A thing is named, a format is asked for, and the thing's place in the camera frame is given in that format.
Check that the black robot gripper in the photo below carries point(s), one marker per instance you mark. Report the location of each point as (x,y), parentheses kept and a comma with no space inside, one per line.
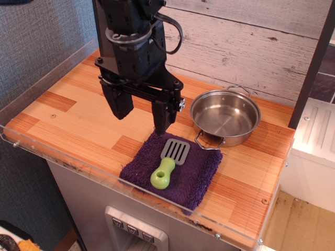
(137,68)

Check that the green handled grey spatula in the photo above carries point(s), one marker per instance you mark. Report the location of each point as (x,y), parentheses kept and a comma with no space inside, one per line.
(173,154)

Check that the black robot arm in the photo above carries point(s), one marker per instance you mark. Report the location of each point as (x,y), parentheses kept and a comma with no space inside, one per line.
(144,10)

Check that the violet terry cloth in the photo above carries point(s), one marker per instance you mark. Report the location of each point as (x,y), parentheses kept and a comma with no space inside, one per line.
(189,182)

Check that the stainless steel pan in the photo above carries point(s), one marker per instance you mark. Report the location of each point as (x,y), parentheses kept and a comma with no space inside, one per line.
(224,117)

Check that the silver dispenser button panel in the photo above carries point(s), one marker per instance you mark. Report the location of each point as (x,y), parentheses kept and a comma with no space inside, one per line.
(130,233)

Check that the clear acrylic table guard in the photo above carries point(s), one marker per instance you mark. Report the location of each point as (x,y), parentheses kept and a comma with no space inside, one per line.
(69,123)

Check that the yellow object at corner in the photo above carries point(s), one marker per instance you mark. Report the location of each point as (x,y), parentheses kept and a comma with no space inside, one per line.
(28,245)

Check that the white toy sink cabinet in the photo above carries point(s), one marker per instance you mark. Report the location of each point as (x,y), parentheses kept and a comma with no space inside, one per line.
(309,171)

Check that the dark vertical frame post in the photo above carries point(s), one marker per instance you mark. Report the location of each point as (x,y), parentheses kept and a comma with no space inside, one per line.
(313,69)

